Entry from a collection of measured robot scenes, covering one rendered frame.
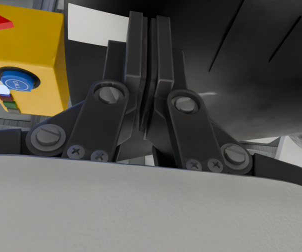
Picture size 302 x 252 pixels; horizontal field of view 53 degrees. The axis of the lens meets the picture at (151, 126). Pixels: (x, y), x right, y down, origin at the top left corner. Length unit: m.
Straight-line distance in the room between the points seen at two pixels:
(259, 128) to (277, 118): 0.02
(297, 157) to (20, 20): 0.42
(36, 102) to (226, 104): 0.37
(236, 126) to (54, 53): 0.28
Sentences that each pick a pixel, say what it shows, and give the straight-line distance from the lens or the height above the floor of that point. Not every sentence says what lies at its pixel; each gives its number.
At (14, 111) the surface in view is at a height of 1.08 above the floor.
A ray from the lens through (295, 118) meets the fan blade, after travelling 0.21.
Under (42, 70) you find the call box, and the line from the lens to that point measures 0.41.
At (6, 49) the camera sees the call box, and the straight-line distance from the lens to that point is 0.43.
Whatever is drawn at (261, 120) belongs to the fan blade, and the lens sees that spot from 0.20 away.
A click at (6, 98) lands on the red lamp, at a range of 0.49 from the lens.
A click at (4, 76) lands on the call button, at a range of 0.43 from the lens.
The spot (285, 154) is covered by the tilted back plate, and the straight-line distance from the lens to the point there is 0.47.
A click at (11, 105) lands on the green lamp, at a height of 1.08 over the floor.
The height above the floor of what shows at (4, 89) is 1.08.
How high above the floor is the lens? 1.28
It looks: 22 degrees down
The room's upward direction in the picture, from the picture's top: 177 degrees counter-clockwise
